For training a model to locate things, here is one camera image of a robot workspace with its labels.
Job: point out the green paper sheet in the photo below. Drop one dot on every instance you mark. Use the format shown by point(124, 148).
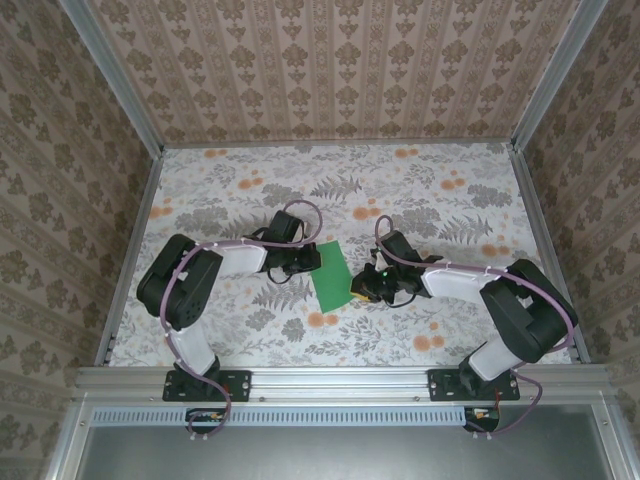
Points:
point(332, 285)

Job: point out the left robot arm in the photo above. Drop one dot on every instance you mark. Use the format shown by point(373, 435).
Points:
point(175, 290)

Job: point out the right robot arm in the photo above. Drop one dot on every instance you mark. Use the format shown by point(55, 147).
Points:
point(525, 320)

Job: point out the floral table cover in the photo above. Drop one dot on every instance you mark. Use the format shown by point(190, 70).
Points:
point(375, 325)

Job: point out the black wiring connector box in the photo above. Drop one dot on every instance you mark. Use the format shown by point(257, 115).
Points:
point(200, 422)
point(482, 420)

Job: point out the grey metal panel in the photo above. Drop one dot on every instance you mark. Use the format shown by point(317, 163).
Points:
point(340, 455)

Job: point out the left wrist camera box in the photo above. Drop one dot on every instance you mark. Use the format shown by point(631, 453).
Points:
point(286, 226)

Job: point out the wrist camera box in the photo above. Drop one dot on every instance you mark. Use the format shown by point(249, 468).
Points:
point(397, 245)
point(286, 226)

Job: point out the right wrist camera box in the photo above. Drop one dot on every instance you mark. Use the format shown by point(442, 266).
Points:
point(397, 245)

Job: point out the wide aluminium mounting rail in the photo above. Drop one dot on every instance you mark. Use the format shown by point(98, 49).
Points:
point(340, 382)

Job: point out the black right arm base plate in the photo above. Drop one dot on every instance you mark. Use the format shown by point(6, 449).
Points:
point(442, 385)

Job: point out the thin aluminium table end rail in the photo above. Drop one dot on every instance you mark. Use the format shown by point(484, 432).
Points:
point(340, 144)

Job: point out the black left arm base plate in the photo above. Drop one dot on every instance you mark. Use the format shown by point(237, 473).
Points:
point(240, 385)

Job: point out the aluminium table side rail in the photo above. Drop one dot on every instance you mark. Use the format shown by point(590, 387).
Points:
point(547, 250)
point(129, 260)

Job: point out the aluminium corner post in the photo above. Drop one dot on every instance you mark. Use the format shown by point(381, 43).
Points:
point(119, 80)
point(553, 75)

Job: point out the aluminium panel frame rail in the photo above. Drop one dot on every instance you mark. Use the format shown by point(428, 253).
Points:
point(614, 445)
point(70, 445)

